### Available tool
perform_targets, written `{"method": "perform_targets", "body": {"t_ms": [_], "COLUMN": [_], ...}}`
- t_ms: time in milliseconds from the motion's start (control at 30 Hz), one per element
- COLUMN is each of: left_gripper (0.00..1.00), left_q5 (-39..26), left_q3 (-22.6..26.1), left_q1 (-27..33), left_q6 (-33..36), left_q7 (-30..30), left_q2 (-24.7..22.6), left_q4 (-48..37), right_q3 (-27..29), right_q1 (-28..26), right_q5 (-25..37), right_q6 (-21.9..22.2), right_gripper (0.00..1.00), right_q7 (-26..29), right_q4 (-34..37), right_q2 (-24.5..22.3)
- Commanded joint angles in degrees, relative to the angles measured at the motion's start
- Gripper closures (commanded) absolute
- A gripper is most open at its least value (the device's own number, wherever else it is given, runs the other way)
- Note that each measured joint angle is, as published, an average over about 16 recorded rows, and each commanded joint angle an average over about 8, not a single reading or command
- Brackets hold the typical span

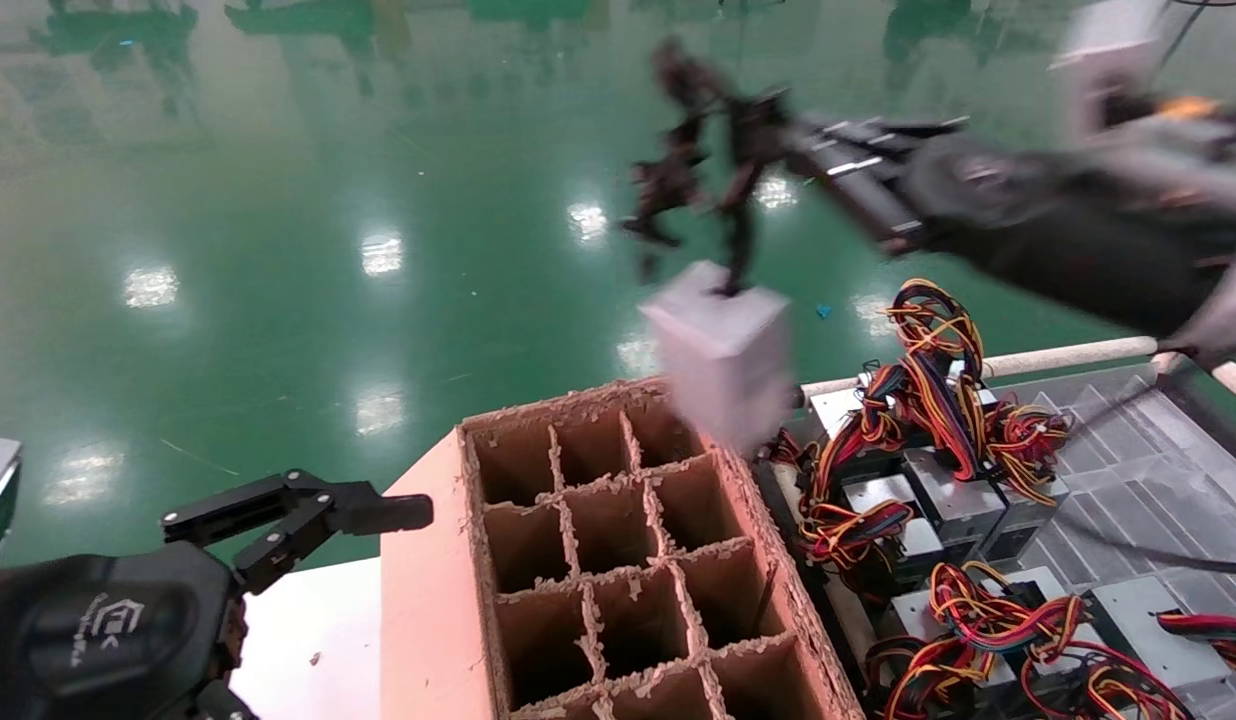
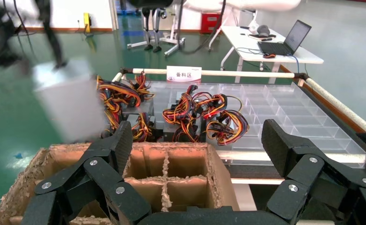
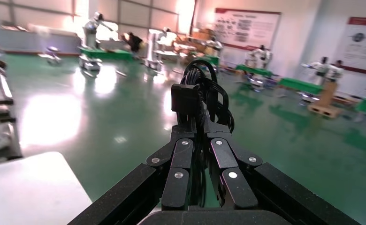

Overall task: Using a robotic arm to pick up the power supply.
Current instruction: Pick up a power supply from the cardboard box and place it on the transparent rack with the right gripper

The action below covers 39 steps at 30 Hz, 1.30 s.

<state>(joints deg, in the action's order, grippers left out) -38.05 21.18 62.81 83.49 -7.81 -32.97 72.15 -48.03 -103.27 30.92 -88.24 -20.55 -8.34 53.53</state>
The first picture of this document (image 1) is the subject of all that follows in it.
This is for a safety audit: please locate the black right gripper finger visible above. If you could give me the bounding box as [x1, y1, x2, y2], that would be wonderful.
[620, 38, 724, 253]
[716, 88, 791, 298]

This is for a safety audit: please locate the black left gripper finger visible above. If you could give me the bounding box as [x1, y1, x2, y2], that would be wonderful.
[183, 680, 260, 720]
[161, 470, 436, 596]

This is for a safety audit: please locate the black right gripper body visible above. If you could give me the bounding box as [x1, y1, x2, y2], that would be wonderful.
[786, 115, 1236, 338]

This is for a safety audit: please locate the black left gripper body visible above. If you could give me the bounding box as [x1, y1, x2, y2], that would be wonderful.
[0, 542, 247, 720]

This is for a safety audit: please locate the grey metal power supply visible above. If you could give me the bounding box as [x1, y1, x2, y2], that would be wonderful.
[640, 260, 794, 457]

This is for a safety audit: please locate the cardboard divider box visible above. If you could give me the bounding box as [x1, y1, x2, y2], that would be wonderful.
[380, 375, 865, 720]

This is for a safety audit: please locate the pipe cart with black joints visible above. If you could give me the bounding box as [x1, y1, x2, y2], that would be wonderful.
[753, 335, 1236, 720]

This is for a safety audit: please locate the silver power supply unit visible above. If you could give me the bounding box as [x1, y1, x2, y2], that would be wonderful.
[900, 447, 1011, 543]
[883, 585, 1021, 693]
[843, 475, 944, 593]
[1088, 575, 1231, 691]
[978, 470, 1071, 563]
[808, 385, 881, 443]

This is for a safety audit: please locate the clear ribbed plastic tray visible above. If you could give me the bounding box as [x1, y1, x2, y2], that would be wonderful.
[1008, 375, 1236, 720]

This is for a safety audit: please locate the multicolour cable bundle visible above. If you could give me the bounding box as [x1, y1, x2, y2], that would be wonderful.
[858, 278, 987, 483]
[1018, 640, 1196, 720]
[978, 403, 1071, 508]
[863, 635, 991, 720]
[923, 560, 1091, 653]
[793, 430, 911, 573]

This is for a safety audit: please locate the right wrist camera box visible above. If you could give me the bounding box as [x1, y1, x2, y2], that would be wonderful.
[1051, 0, 1236, 191]

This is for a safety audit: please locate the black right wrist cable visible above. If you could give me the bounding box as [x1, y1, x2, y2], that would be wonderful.
[1063, 375, 1236, 577]

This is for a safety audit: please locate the red cable bundle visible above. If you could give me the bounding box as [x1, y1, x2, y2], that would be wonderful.
[1156, 610, 1236, 669]

